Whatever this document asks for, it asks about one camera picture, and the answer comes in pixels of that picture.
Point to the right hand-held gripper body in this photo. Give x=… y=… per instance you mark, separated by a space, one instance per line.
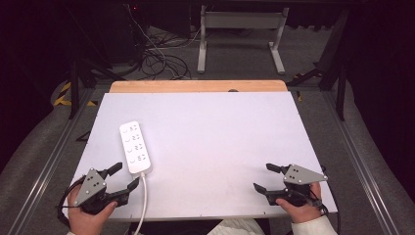
x=298 y=176

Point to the white metal desk frame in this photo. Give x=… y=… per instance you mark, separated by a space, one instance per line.
x=243 y=20

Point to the black metal stand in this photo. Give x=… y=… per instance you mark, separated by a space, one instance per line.
x=74 y=88
x=341 y=91

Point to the yellow black hazard tape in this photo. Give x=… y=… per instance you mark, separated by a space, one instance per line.
x=62 y=98
x=299 y=96

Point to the person's left hand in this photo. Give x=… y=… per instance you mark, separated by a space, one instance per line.
x=86 y=222

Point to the aluminium floor rail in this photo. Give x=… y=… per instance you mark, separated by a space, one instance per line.
x=49 y=169
x=359 y=163

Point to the person's white clothing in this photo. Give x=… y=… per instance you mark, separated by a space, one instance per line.
x=238 y=227

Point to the person's right hand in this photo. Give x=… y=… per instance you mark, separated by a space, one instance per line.
x=301 y=212

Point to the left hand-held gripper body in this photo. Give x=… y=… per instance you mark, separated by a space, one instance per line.
x=92 y=187

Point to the wooden table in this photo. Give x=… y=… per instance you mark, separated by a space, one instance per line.
x=195 y=86

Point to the black equipment box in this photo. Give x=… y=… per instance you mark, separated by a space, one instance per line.
x=125 y=32

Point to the white power strip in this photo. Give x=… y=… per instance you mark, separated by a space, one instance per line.
x=134 y=147

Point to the white table board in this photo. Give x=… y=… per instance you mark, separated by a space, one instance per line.
x=212 y=137

